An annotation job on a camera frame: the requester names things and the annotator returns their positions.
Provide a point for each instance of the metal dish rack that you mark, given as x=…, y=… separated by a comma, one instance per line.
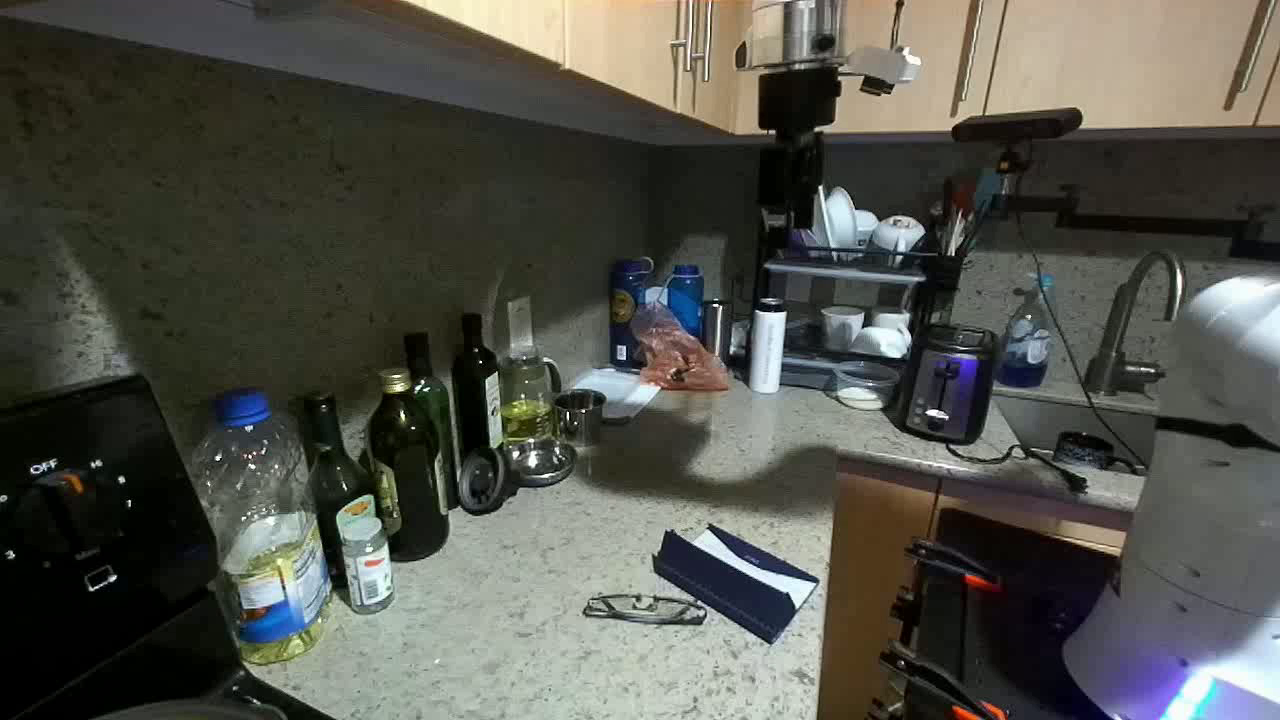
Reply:
x=841, y=274

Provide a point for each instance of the dark wine bottle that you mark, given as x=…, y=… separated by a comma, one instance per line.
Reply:
x=333, y=482

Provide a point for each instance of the gold-capped olive oil bottle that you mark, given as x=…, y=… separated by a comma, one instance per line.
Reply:
x=407, y=482

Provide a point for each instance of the green glass bottle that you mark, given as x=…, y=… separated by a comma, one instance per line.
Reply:
x=429, y=393

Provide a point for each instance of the steel cup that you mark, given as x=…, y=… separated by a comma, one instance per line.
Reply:
x=580, y=417

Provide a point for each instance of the red plastic bag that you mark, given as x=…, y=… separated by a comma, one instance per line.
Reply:
x=683, y=357

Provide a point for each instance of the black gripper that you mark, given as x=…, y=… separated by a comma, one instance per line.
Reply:
x=796, y=106

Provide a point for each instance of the black toaster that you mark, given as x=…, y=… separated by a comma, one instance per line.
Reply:
x=944, y=387

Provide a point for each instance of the blue dish soap bottle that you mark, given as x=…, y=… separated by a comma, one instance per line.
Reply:
x=1025, y=352

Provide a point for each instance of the wooden base cabinet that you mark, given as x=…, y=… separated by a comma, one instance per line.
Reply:
x=867, y=585

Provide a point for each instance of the blue glasses case box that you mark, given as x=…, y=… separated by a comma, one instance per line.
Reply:
x=726, y=589

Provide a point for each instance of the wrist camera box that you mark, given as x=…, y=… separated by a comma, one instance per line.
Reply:
x=884, y=64

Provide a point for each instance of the white thermos bottle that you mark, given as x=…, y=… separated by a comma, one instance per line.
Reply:
x=766, y=345

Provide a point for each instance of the small white-label spice jar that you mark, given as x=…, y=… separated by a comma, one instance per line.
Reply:
x=367, y=566

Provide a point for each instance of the steel strainer bowl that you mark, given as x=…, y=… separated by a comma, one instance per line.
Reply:
x=541, y=460

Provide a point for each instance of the grey cooking pan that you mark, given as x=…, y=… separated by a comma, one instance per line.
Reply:
x=184, y=709

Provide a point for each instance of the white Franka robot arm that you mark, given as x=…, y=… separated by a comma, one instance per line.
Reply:
x=1203, y=533

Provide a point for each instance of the black round lid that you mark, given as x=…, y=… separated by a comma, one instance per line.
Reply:
x=466, y=482

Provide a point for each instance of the orange-tipped black clamp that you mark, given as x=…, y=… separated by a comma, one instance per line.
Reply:
x=954, y=566
x=932, y=681

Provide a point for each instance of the thin-framed eyeglasses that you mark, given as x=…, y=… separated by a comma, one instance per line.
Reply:
x=617, y=608

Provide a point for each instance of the steel kitchen faucet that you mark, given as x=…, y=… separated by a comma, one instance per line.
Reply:
x=1124, y=334

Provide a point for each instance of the black stove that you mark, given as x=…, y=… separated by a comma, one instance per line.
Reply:
x=95, y=561

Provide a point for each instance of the dark bottle white label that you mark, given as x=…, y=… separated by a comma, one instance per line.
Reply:
x=477, y=393

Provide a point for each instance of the white stacked plates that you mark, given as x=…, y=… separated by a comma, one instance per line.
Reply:
x=835, y=216

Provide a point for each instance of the white wall outlet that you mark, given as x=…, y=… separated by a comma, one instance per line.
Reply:
x=517, y=324

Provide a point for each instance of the glass oil cruet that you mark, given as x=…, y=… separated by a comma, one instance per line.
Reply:
x=524, y=403

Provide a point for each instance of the white bowl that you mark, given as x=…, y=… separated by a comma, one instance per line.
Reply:
x=896, y=234

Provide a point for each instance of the wooden upper cabinets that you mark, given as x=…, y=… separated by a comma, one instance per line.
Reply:
x=1064, y=60

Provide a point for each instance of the blue water bottle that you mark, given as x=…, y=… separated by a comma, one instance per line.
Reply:
x=684, y=297

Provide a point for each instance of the blue canister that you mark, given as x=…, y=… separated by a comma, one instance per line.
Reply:
x=629, y=314

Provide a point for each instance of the black stereo camera bar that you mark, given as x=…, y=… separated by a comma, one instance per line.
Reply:
x=1016, y=126

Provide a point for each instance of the small white dish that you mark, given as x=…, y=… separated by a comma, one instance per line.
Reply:
x=861, y=396

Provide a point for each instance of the clear plastic water bottle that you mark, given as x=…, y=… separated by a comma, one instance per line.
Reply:
x=265, y=533

